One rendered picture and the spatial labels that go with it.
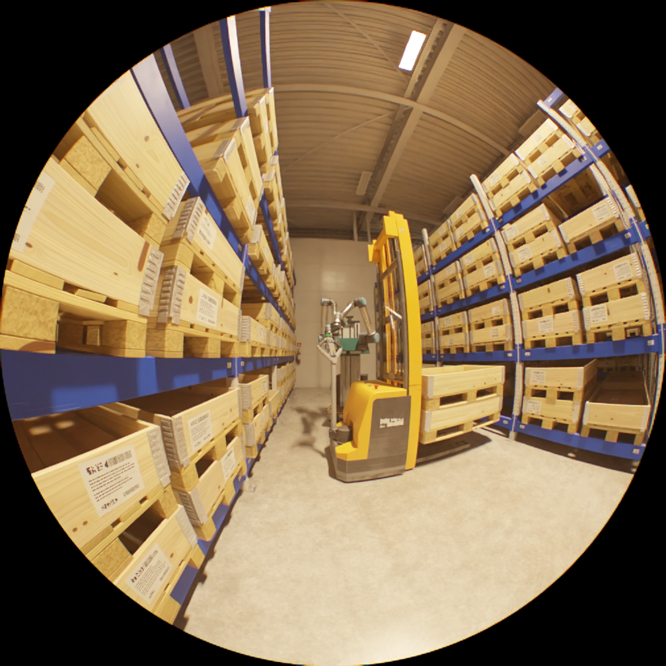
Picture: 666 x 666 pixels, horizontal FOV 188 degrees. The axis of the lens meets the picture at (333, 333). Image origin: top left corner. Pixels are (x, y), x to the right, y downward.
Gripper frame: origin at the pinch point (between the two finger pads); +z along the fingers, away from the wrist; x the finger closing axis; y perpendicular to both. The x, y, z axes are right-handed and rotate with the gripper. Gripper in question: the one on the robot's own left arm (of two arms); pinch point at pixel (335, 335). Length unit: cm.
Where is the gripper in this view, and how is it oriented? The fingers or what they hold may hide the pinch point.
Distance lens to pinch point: 230.2
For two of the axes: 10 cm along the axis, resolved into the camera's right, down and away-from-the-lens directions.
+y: -6.3, -5.3, -5.6
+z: -1.0, 7.7, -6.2
